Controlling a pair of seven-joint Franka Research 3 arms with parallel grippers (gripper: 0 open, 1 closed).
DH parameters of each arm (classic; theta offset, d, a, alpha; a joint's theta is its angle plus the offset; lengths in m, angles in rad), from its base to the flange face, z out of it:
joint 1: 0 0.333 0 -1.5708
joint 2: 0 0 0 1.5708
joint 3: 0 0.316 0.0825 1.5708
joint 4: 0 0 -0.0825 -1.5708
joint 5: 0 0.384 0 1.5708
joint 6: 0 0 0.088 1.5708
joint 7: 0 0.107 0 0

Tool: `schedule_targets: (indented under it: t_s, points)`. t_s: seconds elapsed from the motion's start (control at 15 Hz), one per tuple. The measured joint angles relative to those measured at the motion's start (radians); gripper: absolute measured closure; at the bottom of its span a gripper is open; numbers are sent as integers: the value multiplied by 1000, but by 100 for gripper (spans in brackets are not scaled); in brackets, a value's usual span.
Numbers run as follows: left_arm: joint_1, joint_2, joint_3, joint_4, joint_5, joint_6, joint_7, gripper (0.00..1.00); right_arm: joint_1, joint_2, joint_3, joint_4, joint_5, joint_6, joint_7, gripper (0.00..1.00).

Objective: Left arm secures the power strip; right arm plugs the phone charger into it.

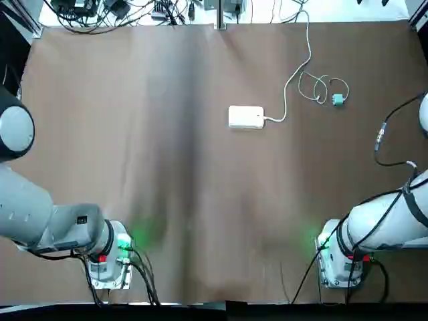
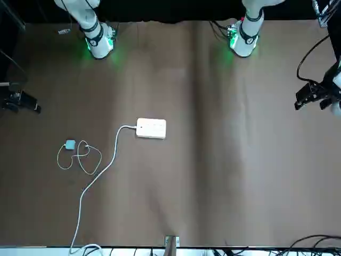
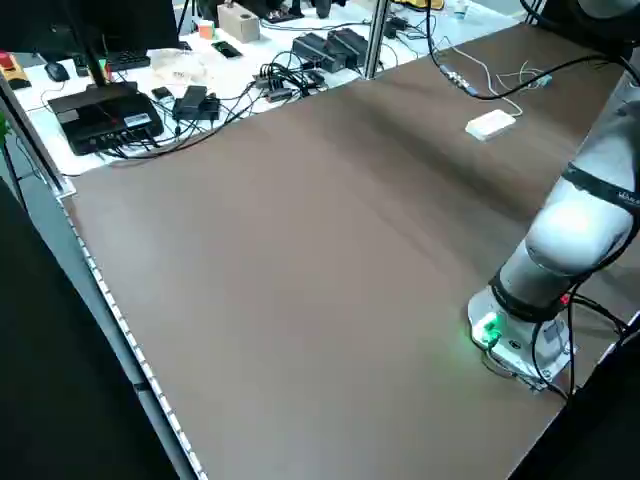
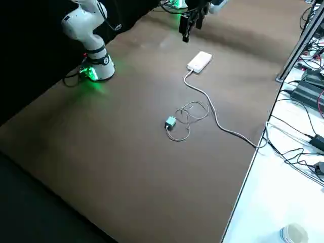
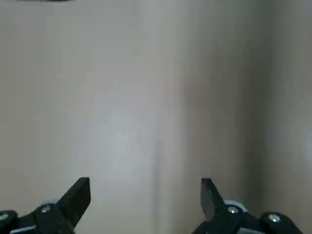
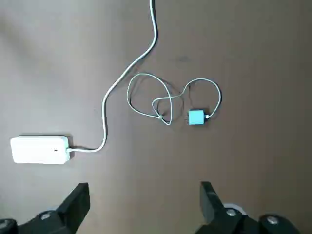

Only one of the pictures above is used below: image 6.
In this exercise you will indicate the white power strip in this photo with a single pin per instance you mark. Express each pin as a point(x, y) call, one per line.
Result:
point(36, 150)

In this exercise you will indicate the teal phone charger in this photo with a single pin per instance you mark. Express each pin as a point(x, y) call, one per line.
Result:
point(196, 117)

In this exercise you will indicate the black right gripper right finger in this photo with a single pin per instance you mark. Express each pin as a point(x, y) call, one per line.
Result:
point(212, 207)

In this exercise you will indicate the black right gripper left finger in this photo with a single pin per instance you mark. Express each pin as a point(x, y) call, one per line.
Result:
point(70, 209)

